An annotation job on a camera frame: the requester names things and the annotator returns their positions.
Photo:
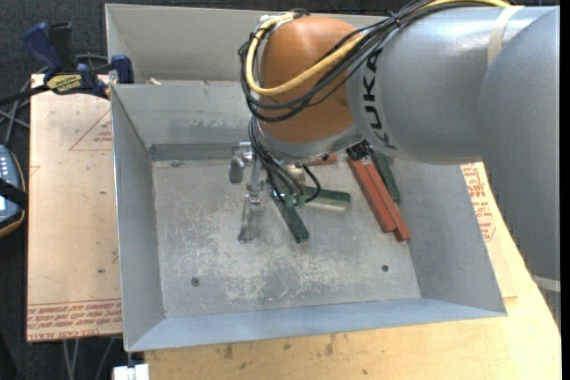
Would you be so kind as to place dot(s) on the dark green flat block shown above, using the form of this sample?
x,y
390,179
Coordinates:
x,y
388,178
331,196
295,223

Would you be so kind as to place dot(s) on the grey metal bin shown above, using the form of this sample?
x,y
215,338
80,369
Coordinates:
x,y
285,271

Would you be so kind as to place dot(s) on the brown cardboard board red print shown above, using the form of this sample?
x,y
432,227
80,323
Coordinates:
x,y
71,213

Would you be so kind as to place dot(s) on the black cylinder on white bracket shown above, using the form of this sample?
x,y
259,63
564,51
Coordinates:
x,y
358,152

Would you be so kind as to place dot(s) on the red-brown flat block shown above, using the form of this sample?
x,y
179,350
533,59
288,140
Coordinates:
x,y
374,200
394,215
324,160

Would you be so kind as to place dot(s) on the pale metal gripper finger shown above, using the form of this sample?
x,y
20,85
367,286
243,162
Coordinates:
x,y
257,220
243,222

